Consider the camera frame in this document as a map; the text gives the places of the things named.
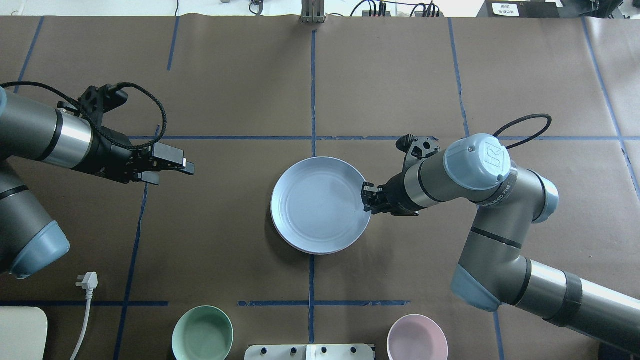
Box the black box with label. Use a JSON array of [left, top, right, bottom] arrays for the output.
[[476, 0, 560, 19]]

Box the white chair corner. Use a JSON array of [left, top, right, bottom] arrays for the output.
[[0, 306, 48, 360]]

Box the grey metal post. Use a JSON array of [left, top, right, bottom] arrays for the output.
[[301, 0, 326, 24]]

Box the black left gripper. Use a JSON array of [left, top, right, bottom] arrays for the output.
[[84, 129, 195, 184]]

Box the light blue plate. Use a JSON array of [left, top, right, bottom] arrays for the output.
[[270, 156, 371, 255]]

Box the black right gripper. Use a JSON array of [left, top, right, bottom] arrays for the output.
[[361, 173, 419, 217]]

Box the green bowl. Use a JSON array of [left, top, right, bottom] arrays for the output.
[[171, 305, 234, 360]]

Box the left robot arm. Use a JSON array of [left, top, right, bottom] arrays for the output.
[[0, 80, 195, 280]]

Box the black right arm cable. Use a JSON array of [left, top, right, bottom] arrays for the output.
[[493, 114, 553, 150]]

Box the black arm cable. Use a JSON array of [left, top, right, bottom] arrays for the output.
[[0, 81, 168, 150], [493, 114, 553, 150]]

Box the pink bowl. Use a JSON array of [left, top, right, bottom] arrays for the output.
[[386, 314, 450, 360]]

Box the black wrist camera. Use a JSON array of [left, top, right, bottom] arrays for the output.
[[57, 84, 128, 128], [395, 134, 441, 173]]

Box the white power cable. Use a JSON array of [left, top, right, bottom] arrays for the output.
[[69, 271, 99, 360]]

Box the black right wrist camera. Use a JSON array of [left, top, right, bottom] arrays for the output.
[[395, 134, 441, 173]]

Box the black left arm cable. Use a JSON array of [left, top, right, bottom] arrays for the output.
[[0, 81, 168, 150]]

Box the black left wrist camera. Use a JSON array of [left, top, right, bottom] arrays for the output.
[[57, 84, 128, 128]]

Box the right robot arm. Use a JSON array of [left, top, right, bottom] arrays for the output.
[[361, 133, 640, 356]]

